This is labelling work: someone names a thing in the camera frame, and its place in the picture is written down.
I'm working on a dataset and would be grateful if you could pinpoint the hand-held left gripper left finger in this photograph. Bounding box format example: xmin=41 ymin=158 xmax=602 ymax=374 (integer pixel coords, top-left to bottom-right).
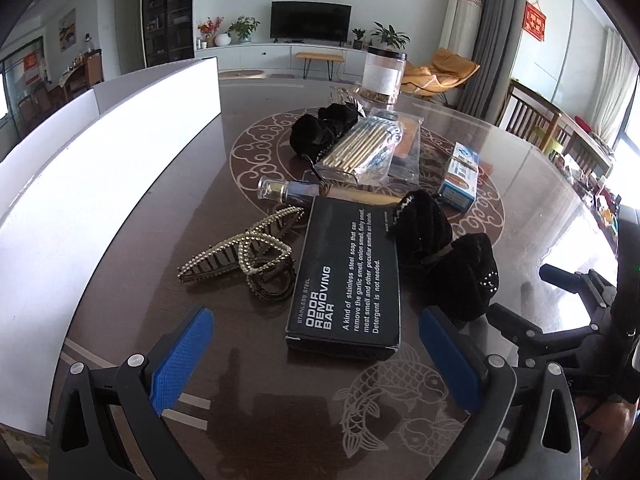
xmin=48 ymin=306 xmax=216 ymax=480

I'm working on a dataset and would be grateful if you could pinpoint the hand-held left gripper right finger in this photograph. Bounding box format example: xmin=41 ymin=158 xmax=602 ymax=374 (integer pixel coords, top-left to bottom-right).
xmin=419 ymin=306 xmax=583 ymax=480

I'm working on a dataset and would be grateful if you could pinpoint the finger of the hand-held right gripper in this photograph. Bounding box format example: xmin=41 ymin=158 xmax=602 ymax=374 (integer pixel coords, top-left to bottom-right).
xmin=486 ymin=304 xmax=601 ymax=367
xmin=539 ymin=263 xmax=617 ymax=312

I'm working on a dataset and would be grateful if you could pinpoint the black velvet hair bow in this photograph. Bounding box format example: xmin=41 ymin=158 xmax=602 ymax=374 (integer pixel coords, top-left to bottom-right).
xmin=391 ymin=190 xmax=501 ymax=322

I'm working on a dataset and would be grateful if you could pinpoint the black rectangular box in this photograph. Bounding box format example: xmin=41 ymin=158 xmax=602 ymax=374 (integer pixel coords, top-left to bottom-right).
xmin=285 ymin=195 xmax=402 ymax=361

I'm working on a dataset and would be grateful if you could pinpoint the clear packet with orange card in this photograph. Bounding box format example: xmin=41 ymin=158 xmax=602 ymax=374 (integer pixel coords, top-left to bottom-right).
xmin=387 ymin=109 xmax=427 ymax=187

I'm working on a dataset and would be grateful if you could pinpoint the clear rhinestone hair claw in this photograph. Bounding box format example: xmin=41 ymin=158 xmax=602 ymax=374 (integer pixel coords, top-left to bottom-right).
xmin=327 ymin=86 xmax=367 ymax=111

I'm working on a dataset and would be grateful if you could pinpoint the brown patterned desktop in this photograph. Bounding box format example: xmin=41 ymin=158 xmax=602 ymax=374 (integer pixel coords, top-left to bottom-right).
xmin=47 ymin=76 xmax=631 ymax=480

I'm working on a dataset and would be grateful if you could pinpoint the person's right hand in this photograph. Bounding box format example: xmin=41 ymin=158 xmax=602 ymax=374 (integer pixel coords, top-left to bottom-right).
xmin=585 ymin=402 xmax=640 ymax=466

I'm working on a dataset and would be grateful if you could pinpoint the pearl hair claw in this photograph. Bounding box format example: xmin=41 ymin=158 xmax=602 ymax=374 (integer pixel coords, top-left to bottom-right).
xmin=177 ymin=206 xmax=306 ymax=304

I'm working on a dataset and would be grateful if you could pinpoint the cluttered wooden side table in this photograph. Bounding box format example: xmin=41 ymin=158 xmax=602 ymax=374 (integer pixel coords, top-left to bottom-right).
xmin=552 ymin=115 xmax=623 ymax=221

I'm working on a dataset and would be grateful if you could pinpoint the blue and white small box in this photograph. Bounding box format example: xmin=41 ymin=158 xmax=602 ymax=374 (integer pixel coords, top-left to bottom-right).
xmin=437 ymin=141 xmax=482 ymax=211

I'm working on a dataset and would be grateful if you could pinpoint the wooden slatted chair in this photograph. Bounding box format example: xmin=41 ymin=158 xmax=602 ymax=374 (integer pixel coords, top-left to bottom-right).
xmin=497 ymin=79 xmax=563 ymax=149

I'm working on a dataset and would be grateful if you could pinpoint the white sheer curtain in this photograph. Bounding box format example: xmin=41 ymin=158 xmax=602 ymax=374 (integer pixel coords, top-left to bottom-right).
xmin=587 ymin=27 xmax=640 ymax=147

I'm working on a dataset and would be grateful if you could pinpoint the gold cosmetic tube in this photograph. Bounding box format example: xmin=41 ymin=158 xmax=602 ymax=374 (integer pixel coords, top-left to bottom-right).
xmin=257 ymin=176 xmax=401 ymax=209

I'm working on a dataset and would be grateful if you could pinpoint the clear bag of gold sticks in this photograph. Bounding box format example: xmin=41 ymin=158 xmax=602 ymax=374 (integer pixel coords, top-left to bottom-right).
xmin=314 ymin=114 xmax=406 ymax=187

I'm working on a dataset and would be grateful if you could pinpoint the orange lounge chair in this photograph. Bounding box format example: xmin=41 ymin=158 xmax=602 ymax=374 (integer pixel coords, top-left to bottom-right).
xmin=400 ymin=49 xmax=481 ymax=99

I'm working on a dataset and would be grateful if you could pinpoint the grey curtain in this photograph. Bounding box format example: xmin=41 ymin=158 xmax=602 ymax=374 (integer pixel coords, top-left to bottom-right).
xmin=457 ymin=0 xmax=531 ymax=121

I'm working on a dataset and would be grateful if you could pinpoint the black fuzzy hair clip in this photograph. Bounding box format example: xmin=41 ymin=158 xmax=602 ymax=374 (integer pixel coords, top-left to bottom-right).
xmin=290 ymin=102 xmax=364 ymax=162

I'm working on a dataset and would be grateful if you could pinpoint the clear jar with black lid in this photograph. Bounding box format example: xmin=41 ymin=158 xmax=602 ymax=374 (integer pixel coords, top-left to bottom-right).
xmin=362 ymin=46 xmax=407 ymax=106

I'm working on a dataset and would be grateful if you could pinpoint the covered standing air conditioner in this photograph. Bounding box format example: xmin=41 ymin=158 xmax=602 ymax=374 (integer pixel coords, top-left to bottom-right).
xmin=442 ymin=0 xmax=486 ymax=68

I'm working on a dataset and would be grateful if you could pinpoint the broad leaf potted plant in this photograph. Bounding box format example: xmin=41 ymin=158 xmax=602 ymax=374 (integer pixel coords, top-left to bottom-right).
xmin=370 ymin=21 xmax=411 ymax=52

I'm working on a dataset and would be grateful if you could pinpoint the white television cabinet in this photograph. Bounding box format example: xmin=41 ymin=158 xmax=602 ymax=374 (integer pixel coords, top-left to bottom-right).
xmin=194 ymin=41 xmax=382 ymax=81

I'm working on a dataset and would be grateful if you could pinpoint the wooden bench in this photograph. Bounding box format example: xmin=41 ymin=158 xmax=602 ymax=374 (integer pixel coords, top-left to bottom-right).
xmin=295 ymin=51 xmax=346 ymax=81

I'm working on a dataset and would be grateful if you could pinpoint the red flower arrangement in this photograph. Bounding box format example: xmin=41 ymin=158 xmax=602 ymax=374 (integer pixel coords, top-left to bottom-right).
xmin=196 ymin=16 xmax=223 ymax=49

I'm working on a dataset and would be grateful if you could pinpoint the bushy green potted plant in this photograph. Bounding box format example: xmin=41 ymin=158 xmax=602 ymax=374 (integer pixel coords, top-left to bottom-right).
xmin=227 ymin=16 xmax=261 ymax=44

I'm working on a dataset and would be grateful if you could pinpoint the dark display cabinet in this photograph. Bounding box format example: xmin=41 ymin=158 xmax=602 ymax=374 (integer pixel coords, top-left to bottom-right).
xmin=140 ymin=0 xmax=195 ymax=67

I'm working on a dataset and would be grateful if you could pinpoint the black television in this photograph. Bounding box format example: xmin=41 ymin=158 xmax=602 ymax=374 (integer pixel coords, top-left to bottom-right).
xmin=270 ymin=1 xmax=352 ymax=43

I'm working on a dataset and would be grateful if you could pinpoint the red wall hanging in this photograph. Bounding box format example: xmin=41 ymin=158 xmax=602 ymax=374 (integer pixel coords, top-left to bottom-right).
xmin=524 ymin=1 xmax=547 ymax=41

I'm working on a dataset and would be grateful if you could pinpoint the wall painting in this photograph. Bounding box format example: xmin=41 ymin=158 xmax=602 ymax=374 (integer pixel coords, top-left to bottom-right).
xmin=58 ymin=8 xmax=77 ymax=51

